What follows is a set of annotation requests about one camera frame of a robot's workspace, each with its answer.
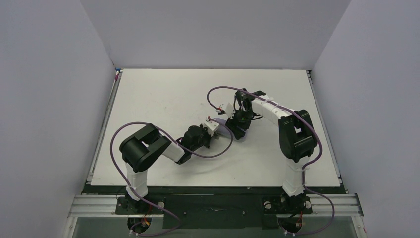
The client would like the lavender umbrella case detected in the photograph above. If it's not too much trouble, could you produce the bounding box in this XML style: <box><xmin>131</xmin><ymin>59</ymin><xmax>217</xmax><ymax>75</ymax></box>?
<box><xmin>215</xmin><ymin>118</ymin><xmax>247</xmax><ymax>142</ymax></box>

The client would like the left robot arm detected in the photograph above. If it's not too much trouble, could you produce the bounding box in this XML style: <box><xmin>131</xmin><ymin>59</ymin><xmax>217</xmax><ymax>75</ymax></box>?
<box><xmin>119</xmin><ymin>122</ymin><xmax>218</xmax><ymax>213</ymax></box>

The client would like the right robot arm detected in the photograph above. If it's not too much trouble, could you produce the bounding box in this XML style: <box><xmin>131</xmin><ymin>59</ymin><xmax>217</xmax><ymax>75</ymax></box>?
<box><xmin>224</xmin><ymin>89</ymin><xmax>321</xmax><ymax>214</ymax></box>

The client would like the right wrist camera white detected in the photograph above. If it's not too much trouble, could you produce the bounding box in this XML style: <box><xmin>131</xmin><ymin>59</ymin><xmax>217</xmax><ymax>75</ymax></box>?
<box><xmin>219</xmin><ymin>103</ymin><xmax>235</xmax><ymax>119</ymax></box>

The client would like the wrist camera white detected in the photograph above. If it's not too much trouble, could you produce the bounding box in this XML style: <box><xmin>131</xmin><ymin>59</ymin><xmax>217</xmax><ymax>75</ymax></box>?
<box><xmin>219</xmin><ymin>103</ymin><xmax>235</xmax><ymax>119</ymax></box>
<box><xmin>202</xmin><ymin>120</ymin><xmax>220</xmax><ymax>136</ymax></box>

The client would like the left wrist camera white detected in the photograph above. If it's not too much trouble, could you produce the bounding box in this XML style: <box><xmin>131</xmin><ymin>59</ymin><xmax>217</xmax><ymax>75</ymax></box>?
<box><xmin>202</xmin><ymin>120</ymin><xmax>220</xmax><ymax>136</ymax></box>

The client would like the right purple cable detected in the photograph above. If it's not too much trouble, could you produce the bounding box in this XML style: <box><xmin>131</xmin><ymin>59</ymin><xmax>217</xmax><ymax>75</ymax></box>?
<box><xmin>207</xmin><ymin>86</ymin><xmax>335</xmax><ymax>237</ymax></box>

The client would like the purple cable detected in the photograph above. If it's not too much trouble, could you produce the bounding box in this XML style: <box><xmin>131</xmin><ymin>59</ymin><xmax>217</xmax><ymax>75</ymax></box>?
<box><xmin>207</xmin><ymin>86</ymin><xmax>335</xmax><ymax>237</ymax></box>
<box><xmin>109</xmin><ymin>118</ymin><xmax>234</xmax><ymax>238</ymax></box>

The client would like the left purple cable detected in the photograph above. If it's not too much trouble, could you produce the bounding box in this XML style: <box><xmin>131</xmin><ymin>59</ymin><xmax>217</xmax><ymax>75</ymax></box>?
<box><xmin>109</xmin><ymin>118</ymin><xmax>234</xmax><ymax>238</ymax></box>

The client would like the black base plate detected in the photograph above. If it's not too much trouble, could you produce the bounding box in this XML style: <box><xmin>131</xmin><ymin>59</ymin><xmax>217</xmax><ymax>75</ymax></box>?
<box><xmin>82</xmin><ymin>184</ymin><xmax>343</xmax><ymax>233</ymax></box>

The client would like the aluminium frame rail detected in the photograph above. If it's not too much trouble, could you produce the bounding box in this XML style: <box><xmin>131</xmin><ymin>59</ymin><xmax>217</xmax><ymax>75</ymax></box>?
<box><xmin>68</xmin><ymin>194</ymin><xmax>364</xmax><ymax>218</ymax></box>

